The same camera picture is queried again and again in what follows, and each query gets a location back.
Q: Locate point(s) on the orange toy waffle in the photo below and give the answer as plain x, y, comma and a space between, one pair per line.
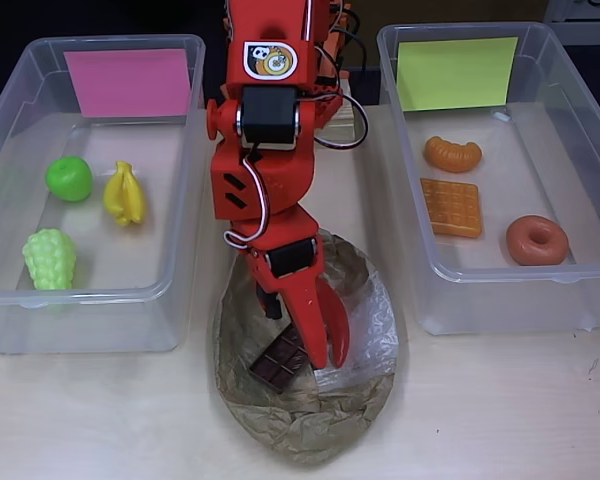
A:
452, 207

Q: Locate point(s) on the brown toy donut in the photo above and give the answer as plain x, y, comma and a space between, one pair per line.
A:
517, 245

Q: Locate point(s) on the red robot arm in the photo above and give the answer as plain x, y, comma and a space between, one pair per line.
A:
270, 190

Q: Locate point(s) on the wooden base block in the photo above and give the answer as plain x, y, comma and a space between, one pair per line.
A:
342, 117

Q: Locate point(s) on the pink paper label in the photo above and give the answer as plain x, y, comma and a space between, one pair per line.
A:
130, 82

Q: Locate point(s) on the orange toy croissant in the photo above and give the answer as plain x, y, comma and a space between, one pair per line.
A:
452, 157

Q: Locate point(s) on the yellow-green paper label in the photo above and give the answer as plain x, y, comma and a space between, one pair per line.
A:
455, 75

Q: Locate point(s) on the clear plastic bin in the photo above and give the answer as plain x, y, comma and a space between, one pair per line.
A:
530, 150
130, 240

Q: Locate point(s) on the green toy apple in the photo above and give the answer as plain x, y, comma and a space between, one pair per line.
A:
69, 179

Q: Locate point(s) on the light green toy grapes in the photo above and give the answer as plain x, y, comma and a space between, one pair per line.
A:
50, 260

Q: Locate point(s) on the white furniture piece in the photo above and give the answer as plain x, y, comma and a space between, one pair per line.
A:
580, 30

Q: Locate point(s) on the brown toy chocolate bar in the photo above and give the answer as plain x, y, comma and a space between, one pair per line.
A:
280, 362

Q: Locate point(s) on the yellow toy banana bunch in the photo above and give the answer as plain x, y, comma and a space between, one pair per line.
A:
125, 195

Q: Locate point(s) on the clear plastic wrap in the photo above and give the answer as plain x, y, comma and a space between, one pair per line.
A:
380, 325

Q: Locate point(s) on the orange table clamp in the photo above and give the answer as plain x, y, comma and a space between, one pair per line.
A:
330, 55

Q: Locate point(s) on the crumpled brown paper bag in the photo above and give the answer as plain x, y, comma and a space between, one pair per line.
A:
305, 435

